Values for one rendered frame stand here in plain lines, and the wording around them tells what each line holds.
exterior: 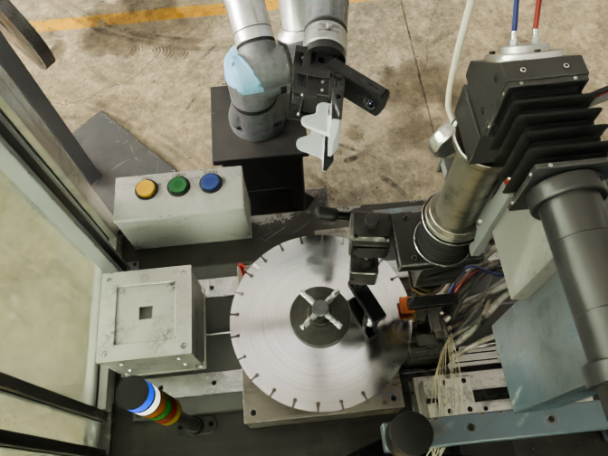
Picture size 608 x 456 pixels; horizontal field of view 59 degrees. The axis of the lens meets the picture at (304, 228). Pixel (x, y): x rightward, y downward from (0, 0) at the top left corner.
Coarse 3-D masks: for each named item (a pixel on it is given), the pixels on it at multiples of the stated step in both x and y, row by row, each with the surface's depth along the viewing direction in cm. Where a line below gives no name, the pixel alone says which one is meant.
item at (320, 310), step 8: (304, 296) 94; (328, 296) 94; (336, 296) 94; (312, 304) 94; (320, 304) 93; (328, 304) 94; (312, 312) 94; (320, 312) 92; (328, 312) 94; (312, 320) 92; (336, 320) 92; (304, 328) 92
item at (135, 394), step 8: (128, 376) 73; (136, 376) 73; (120, 384) 73; (128, 384) 73; (136, 384) 73; (144, 384) 73; (120, 392) 72; (128, 392) 72; (136, 392) 72; (144, 392) 72; (152, 392) 74; (120, 400) 72; (128, 400) 72; (136, 400) 72; (144, 400) 72; (152, 400) 74; (128, 408) 71; (136, 408) 71; (144, 408) 73
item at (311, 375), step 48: (336, 240) 104; (240, 288) 101; (288, 288) 100; (336, 288) 100; (384, 288) 100; (240, 336) 96; (288, 336) 96; (384, 336) 96; (288, 384) 93; (336, 384) 92; (384, 384) 92
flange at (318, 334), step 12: (312, 288) 99; (324, 288) 99; (300, 300) 98; (336, 300) 98; (300, 312) 97; (336, 312) 97; (348, 312) 97; (300, 324) 96; (312, 324) 96; (324, 324) 94; (348, 324) 96; (300, 336) 95; (312, 336) 95; (324, 336) 95; (336, 336) 95
